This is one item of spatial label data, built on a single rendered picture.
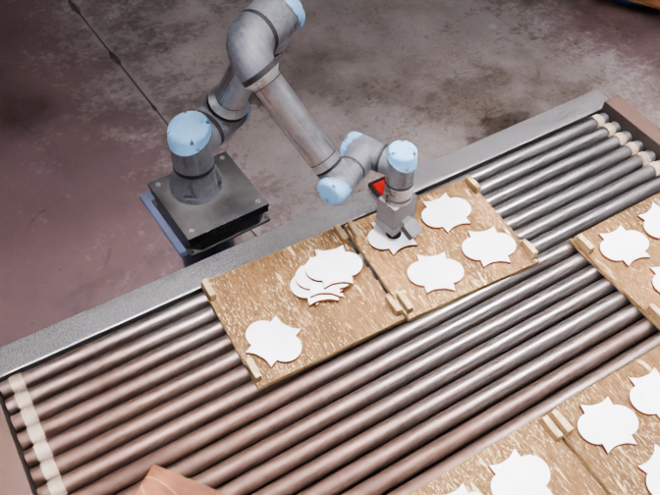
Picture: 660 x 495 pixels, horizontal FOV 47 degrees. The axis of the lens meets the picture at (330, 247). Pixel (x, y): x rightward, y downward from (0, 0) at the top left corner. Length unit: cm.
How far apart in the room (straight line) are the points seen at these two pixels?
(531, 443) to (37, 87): 322
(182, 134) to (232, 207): 26
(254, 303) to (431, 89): 234
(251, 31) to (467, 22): 294
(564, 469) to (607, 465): 10
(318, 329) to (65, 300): 158
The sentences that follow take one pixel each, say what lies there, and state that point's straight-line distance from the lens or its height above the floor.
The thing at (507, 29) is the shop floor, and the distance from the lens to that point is 457.
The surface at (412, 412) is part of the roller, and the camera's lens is 182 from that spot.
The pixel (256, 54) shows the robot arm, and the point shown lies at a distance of 174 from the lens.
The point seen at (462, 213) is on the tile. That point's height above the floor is 95.
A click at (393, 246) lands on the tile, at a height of 95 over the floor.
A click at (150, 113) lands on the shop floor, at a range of 397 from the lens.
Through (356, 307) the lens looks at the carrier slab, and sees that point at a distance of 194.
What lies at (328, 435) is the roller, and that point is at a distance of 178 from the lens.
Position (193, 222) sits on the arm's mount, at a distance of 213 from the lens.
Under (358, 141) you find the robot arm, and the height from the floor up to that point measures 124.
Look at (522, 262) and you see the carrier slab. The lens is 210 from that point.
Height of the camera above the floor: 253
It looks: 51 degrees down
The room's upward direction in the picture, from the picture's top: 1 degrees clockwise
